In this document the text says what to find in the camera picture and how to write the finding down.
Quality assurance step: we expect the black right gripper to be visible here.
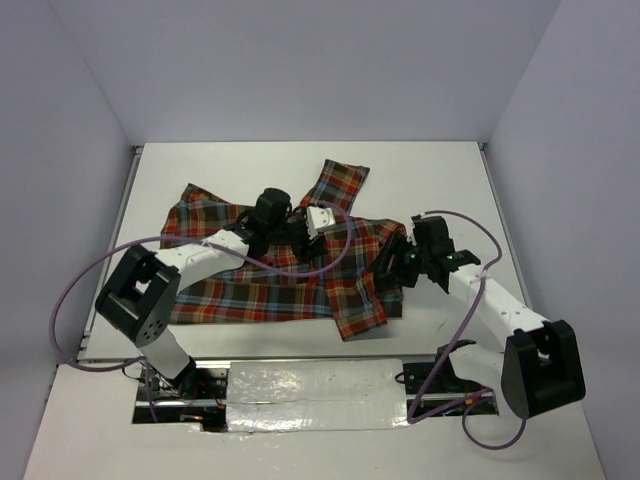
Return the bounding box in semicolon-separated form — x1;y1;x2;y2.
366;230;431;288

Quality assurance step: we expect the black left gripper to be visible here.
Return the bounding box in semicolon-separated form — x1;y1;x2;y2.
267;203;328;263

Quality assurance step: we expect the plaid long sleeve shirt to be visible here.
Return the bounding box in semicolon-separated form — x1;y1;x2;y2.
161;159;406;341

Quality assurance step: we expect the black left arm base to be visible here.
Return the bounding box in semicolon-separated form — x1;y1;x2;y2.
120;366;230;406

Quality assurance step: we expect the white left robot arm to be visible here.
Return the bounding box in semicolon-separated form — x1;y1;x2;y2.
95;188;335;399

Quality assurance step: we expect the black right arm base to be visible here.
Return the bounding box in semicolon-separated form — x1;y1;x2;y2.
394;346;483;401

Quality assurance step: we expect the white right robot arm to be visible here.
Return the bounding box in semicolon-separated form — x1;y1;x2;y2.
370;210;586;420

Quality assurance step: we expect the glossy white tape patch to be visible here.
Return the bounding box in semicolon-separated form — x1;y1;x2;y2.
226;359;407;433

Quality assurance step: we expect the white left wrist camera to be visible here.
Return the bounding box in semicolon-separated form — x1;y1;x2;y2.
306;206;336;238

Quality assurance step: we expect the aluminium table frame rail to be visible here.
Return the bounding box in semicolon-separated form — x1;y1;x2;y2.
478;142;540;310

